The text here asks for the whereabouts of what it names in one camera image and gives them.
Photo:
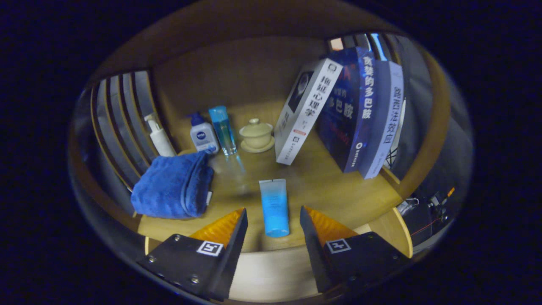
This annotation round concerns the white bottle with blue cap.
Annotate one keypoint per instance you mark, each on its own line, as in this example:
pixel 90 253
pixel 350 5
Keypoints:
pixel 203 135

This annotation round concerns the beige lidded teacup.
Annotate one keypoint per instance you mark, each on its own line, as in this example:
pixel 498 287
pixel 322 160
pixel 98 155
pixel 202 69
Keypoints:
pixel 256 134

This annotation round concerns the black and orange tool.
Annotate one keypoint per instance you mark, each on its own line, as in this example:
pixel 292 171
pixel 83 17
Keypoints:
pixel 440 201

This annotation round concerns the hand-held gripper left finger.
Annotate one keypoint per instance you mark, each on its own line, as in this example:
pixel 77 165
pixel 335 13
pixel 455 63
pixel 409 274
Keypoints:
pixel 233 254

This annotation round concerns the wooden cabinet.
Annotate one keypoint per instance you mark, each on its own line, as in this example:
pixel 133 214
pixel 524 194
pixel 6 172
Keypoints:
pixel 237 67

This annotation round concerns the pale purple book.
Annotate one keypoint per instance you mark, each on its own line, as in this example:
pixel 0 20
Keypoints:
pixel 387 118

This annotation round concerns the wooden countertop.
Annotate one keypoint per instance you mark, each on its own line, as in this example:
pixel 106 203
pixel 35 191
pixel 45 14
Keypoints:
pixel 322 186

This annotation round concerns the dark blue book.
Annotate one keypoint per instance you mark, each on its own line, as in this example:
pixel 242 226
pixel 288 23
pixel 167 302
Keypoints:
pixel 351 106

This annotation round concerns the light blue cosmetic tube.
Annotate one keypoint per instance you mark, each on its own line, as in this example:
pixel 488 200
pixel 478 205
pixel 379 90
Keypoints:
pixel 274 207

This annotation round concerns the white pump bottle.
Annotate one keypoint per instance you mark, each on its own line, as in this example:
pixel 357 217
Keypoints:
pixel 161 137

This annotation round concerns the clear blue bottle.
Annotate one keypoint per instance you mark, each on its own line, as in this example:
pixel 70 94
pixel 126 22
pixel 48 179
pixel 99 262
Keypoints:
pixel 223 129

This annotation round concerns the white book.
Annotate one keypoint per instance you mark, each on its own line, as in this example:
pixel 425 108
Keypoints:
pixel 305 114

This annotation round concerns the rolled blue towel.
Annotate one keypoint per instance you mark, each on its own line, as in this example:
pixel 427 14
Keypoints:
pixel 173 186

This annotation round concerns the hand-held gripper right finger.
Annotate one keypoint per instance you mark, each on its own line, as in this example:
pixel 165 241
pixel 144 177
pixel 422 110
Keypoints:
pixel 315 250

